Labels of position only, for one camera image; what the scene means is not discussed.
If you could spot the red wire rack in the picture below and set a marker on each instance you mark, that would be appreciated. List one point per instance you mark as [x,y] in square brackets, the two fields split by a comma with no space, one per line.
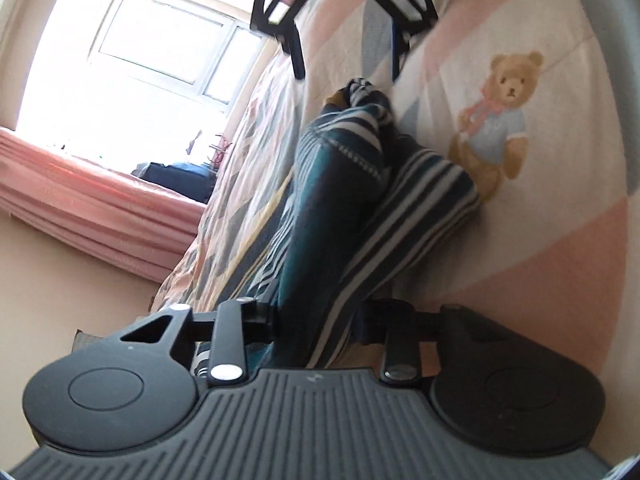
[208,149]

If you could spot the grey plaid pillow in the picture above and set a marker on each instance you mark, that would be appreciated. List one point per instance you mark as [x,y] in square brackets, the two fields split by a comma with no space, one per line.
[82,340]

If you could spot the blue bag on windowsill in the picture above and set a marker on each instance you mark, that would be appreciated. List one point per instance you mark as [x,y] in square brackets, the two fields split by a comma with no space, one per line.
[194,181]

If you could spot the pink curtain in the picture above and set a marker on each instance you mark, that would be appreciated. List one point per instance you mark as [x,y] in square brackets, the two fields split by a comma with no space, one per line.
[137,226]

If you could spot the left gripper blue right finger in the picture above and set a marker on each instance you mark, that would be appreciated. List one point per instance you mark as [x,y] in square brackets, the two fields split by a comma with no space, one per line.
[400,328]

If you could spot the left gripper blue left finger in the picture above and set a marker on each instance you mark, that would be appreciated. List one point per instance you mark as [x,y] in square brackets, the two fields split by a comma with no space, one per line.
[225,334]

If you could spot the teal striped knit garment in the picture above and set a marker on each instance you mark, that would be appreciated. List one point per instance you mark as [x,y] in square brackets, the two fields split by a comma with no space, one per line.
[365,203]

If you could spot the pink grey checked bedspread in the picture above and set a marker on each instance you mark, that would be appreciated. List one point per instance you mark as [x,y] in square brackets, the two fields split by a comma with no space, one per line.
[538,100]

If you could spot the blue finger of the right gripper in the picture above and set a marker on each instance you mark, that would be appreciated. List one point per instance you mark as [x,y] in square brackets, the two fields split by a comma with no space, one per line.
[291,46]
[400,47]

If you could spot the white window frame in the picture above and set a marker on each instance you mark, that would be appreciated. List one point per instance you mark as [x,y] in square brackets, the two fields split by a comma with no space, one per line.
[179,46]

